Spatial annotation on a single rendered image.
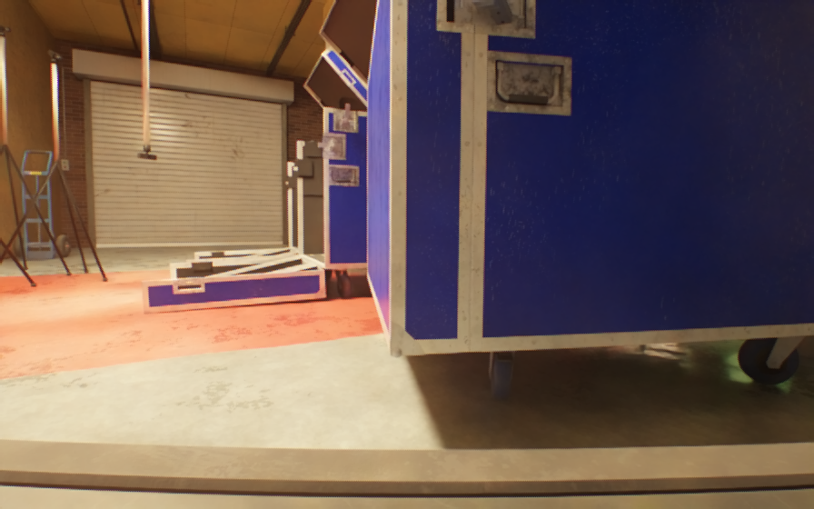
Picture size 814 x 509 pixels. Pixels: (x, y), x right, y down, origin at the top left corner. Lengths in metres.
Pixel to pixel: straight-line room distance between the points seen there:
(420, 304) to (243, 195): 7.34
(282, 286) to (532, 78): 1.56
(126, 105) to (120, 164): 0.95
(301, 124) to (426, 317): 7.86
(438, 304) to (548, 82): 0.44
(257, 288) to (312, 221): 1.01
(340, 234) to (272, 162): 6.09
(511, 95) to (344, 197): 1.43
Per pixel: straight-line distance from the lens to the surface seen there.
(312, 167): 2.94
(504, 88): 0.78
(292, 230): 3.92
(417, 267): 0.69
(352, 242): 2.09
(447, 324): 0.72
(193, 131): 8.05
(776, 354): 1.33
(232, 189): 7.95
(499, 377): 0.90
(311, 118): 8.53
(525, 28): 0.83
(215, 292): 2.03
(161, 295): 2.05
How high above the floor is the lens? 0.39
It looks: 4 degrees down
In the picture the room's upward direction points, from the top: straight up
